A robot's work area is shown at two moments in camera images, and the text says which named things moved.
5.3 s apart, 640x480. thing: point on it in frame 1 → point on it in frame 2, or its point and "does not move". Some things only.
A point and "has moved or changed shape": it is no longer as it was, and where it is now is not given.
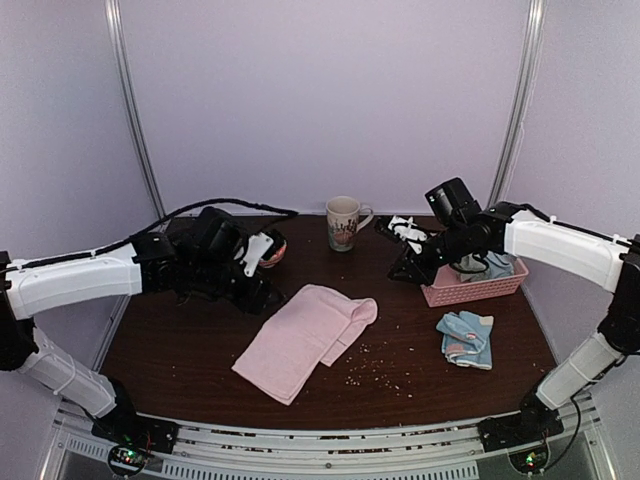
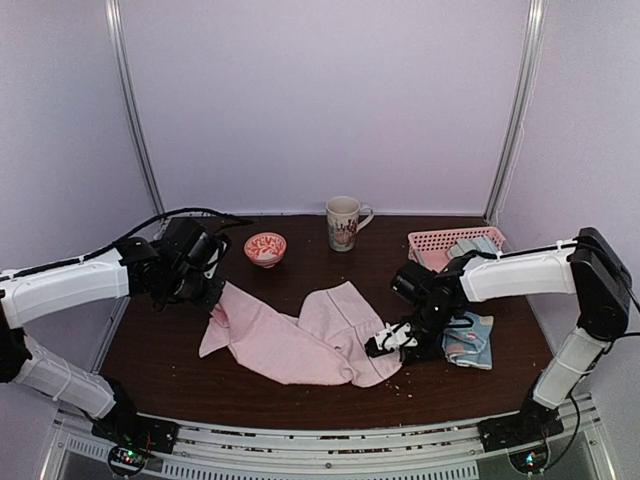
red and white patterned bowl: x=276 y=251 does not move
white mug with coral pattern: x=346 y=217 does not move
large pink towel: x=312 y=328 has moved or changed shape
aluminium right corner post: x=521 y=97 does not move
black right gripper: x=407 y=261 → x=434 y=351
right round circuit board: x=529 y=460 does not move
